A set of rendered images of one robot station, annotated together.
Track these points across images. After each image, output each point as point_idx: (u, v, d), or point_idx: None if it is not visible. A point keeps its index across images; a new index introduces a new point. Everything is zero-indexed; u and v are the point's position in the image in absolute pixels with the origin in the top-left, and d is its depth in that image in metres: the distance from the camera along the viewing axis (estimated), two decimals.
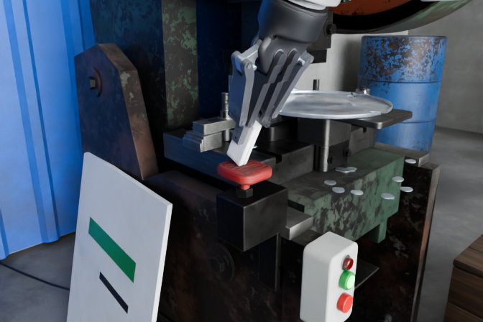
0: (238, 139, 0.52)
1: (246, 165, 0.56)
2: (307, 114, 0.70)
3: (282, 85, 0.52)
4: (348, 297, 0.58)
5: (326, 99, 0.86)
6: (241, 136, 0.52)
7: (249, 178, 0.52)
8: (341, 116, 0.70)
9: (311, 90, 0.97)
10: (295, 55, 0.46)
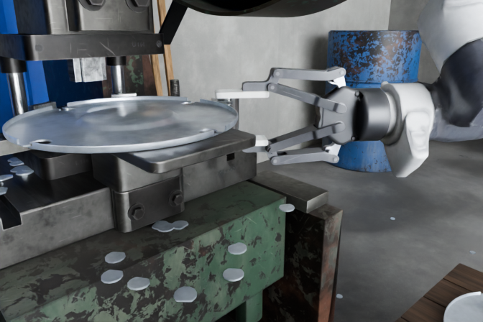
0: (249, 149, 0.55)
1: None
2: (77, 147, 0.38)
3: (303, 78, 0.53)
4: None
5: (141, 111, 0.54)
6: (251, 146, 0.55)
7: None
8: (139, 146, 0.39)
9: (131, 98, 0.65)
10: None
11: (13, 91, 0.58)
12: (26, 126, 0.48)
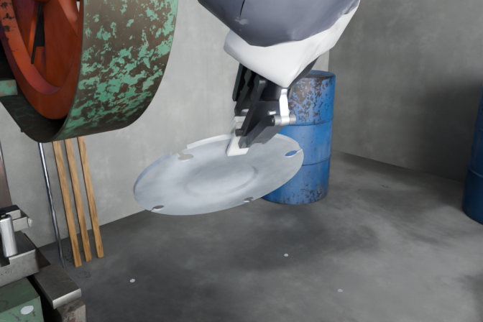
0: (249, 145, 0.53)
1: None
2: (134, 195, 0.64)
3: None
4: None
5: (236, 173, 0.66)
6: None
7: None
8: (136, 181, 0.59)
9: (292, 174, 0.72)
10: None
11: None
12: (196, 209, 0.75)
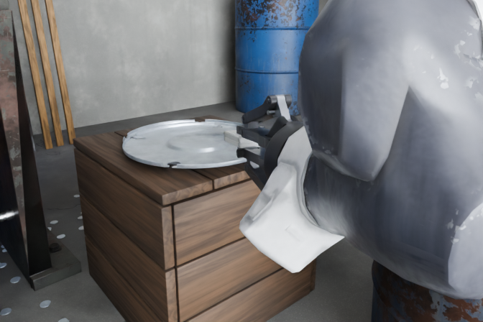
0: None
1: None
2: (122, 144, 0.73)
3: (265, 118, 0.46)
4: None
5: (213, 141, 0.76)
6: None
7: None
8: (127, 154, 0.68)
9: None
10: None
11: None
12: (172, 129, 0.86)
